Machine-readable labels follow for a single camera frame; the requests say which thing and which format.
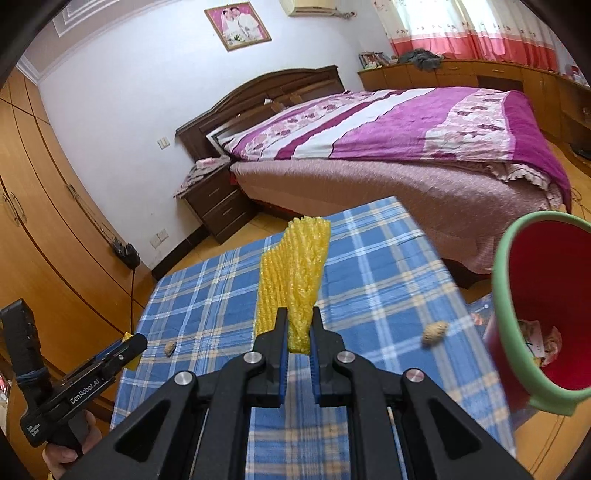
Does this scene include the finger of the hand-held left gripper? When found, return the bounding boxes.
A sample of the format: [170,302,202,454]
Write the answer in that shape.
[93,334,149,378]

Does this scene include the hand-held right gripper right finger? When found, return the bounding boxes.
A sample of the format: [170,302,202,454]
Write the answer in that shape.
[309,306,534,480]

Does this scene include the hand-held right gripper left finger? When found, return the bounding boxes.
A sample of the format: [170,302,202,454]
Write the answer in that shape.
[60,308,290,480]

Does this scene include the small yellow box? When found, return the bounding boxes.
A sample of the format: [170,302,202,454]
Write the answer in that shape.
[121,331,139,372]

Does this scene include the yellow foam net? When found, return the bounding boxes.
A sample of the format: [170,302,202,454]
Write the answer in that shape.
[253,216,332,355]

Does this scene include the red bin with green rim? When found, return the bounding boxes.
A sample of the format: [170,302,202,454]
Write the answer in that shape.
[485,210,591,416]

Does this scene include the person's left hand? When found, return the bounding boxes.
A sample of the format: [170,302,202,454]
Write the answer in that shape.
[42,411,102,480]

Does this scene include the black power strip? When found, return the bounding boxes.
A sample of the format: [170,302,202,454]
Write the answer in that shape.
[111,240,141,269]

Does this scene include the wooden wardrobe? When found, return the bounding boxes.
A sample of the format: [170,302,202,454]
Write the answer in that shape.
[0,65,155,444]

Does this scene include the dark wooden nightstand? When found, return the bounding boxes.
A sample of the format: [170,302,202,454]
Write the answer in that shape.
[178,166,259,244]

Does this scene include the pink floral cloth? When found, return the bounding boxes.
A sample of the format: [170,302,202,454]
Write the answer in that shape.
[173,156,232,198]

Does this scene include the bed with purple bedding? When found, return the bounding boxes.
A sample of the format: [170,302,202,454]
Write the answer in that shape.
[217,87,573,213]

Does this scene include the dark wooden headboard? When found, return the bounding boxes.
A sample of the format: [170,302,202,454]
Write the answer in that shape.
[175,65,346,162]

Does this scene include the row of books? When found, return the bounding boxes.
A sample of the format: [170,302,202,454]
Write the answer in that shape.
[359,52,391,70]

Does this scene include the dark crumpled clothes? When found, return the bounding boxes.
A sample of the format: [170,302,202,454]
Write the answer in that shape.
[399,47,444,72]

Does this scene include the wooden window cabinet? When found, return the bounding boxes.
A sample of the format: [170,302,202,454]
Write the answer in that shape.
[358,58,591,153]

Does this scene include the white air conditioner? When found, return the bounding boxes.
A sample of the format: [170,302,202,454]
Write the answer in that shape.
[281,0,345,18]

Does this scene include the white and red curtain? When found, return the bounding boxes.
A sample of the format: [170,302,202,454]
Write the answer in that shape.
[372,0,573,75]

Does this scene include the framed wall photo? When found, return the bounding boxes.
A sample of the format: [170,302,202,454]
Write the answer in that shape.
[204,2,271,51]

